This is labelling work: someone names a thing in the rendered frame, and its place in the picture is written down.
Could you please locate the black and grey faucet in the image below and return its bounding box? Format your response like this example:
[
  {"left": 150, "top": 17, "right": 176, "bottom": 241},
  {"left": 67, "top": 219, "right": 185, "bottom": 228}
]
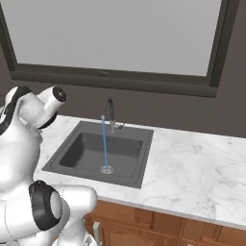
[{"left": 101, "top": 97, "right": 126, "bottom": 135}]

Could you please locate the blue water stream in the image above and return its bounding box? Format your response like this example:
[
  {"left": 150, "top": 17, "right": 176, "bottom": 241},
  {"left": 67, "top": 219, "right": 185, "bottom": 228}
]
[{"left": 101, "top": 114, "right": 110, "bottom": 171}]

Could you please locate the dark grey sink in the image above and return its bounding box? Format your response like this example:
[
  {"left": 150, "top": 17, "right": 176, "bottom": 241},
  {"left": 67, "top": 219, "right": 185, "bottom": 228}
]
[{"left": 41, "top": 119, "right": 155, "bottom": 190}]

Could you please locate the dark framed window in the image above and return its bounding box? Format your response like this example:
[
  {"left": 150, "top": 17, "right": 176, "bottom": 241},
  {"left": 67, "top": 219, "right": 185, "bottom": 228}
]
[{"left": 0, "top": 0, "right": 241, "bottom": 98}]

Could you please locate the brown wooden cabinet run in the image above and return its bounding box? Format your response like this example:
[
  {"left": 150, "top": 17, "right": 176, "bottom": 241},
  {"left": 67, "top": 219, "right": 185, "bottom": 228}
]
[{"left": 84, "top": 199, "right": 246, "bottom": 246}]

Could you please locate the grey cabinet handle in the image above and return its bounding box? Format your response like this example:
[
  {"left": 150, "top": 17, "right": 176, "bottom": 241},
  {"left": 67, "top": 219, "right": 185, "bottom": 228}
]
[{"left": 92, "top": 221, "right": 101, "bottom": 246}]

